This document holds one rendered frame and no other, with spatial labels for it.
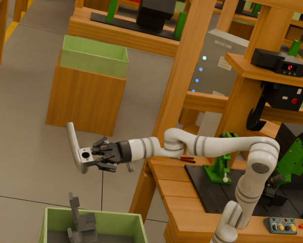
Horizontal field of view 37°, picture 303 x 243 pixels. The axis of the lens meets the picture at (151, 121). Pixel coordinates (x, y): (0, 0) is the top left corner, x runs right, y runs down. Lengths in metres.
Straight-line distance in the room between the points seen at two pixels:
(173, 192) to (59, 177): 1.60
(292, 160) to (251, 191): 0.90
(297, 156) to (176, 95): 0.70
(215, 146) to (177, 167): 1.08
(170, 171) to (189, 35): 0.76
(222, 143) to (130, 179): 2.49
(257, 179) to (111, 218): 0.74
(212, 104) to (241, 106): 0.17
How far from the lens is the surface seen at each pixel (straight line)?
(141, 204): 2.76
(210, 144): 1.53
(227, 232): 1.88
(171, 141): 1.56
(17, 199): 3.50
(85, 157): 1.53
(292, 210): 2.61
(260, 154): 1.46
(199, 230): 2.16
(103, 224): 2.02
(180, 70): 2.35
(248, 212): 1.75
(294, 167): 2.45
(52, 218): 1.98
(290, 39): 10.03
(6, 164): 3.85
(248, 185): 1.59
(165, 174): 2.49
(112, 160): 1.50
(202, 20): 2.29
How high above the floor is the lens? 2.19
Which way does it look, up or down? 26 degrees down
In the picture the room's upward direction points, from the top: 16 degrees clockwise
